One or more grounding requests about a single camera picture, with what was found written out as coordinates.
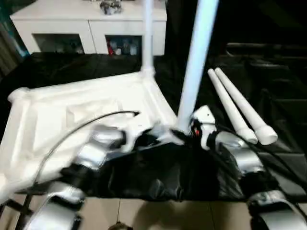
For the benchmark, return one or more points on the white plastic table leg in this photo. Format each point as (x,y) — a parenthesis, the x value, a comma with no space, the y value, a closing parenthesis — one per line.
(148,36)
(196,60)
(227,103)
(242,100)

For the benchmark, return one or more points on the white plastic table top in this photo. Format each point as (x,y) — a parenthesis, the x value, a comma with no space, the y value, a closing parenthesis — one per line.
(60,107)

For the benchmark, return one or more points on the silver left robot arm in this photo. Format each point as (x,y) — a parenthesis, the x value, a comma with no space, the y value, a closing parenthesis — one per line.
(96,151)

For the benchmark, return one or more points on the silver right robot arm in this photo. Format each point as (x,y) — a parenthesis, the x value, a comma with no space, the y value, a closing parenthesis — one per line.
(244,155)

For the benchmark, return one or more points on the black work mat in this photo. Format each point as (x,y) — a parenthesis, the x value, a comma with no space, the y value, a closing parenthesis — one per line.
(156,172)

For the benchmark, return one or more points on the dark robot body part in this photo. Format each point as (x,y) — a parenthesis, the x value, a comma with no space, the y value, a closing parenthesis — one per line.
(120,226)

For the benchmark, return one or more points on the red bottle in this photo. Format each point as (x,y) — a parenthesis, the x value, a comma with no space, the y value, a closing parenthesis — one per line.
(110,49)

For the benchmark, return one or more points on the long black metal bar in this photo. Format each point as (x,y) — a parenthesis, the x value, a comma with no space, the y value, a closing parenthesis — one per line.
(263,46)

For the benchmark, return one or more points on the white cabinet with glass doors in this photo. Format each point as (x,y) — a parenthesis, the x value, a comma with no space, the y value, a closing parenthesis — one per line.
(60,24)

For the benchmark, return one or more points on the beige curtain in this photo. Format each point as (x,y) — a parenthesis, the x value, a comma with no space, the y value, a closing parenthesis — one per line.
(7,52)

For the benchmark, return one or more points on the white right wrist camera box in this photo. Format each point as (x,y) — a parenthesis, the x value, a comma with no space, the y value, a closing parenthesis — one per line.
(205,117)

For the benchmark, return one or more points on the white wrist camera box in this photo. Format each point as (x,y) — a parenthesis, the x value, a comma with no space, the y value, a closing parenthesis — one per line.
(205,117)
(130,139)

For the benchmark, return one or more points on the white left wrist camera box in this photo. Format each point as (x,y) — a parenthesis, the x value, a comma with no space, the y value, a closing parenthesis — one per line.
(130,139)

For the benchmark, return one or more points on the black folding table frame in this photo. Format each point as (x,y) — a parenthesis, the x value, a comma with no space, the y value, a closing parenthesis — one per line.
(21,206)

